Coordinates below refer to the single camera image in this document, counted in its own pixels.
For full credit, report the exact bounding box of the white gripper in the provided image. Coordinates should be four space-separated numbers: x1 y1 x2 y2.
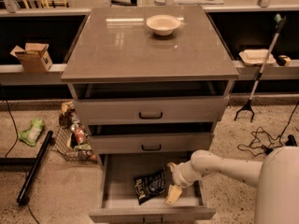
165 161 200 204

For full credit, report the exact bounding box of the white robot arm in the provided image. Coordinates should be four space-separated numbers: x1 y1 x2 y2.
165 147 299 224

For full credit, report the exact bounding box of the grey open bottom drawer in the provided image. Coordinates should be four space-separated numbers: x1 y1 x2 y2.
90 151 216 224

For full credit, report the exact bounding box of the grey middle drawer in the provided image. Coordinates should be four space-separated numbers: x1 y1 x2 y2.
89 122 214 154

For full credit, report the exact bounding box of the grey top drawer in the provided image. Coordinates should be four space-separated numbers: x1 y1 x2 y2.
74 80 229 125

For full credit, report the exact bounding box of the grey drawer cabinet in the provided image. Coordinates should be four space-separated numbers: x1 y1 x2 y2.
61 6 240 224

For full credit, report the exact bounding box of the green snack bag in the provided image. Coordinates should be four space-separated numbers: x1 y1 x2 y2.
18 117 44 147

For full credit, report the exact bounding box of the black right stand leg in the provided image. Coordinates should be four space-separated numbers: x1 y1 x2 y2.
286 134 297 147

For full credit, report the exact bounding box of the white takeout container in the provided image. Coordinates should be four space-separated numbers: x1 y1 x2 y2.
239 49 268 66

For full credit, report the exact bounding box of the white bowl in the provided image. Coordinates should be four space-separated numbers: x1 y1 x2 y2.
146 15 180 36

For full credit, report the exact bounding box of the yellow tape measure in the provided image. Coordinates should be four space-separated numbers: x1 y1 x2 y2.
277 55 291 66

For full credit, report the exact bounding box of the black metal stand leg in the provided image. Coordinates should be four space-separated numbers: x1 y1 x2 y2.
0 131 54 206

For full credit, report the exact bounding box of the cardboard box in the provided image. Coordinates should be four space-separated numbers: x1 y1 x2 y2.
10 43 52 73

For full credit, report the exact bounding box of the reacher grabber tool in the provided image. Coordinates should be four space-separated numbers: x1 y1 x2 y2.
234 13 287 121

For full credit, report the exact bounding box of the black power cable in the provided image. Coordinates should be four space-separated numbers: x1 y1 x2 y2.
236 103 299 158

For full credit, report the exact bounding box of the wire basket with snacks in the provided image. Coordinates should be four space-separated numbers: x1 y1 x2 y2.
54 101 97 162

